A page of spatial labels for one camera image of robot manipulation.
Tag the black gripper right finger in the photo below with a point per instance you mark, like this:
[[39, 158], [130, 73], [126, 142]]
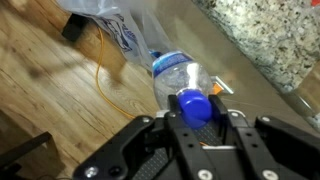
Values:
[[273, 150]]

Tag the black metal frame bar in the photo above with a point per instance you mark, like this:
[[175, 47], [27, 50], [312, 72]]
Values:
[[23, 150]]

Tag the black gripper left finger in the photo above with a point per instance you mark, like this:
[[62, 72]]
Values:
[[146, 150]]

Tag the clear plastic bag blue print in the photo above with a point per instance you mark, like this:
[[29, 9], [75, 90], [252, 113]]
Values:
[[126, 33]]

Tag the blue label water bottle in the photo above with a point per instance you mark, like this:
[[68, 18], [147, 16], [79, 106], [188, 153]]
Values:
[[180, 76]]

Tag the black furniture foot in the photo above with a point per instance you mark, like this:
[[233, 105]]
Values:
[[75, 26]]

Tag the wooden cabinet drawer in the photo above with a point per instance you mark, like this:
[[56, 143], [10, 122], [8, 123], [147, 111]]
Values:
[[311, 80]]

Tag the white orange packet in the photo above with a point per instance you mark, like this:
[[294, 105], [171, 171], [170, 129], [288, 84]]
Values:
[[220, 86]]

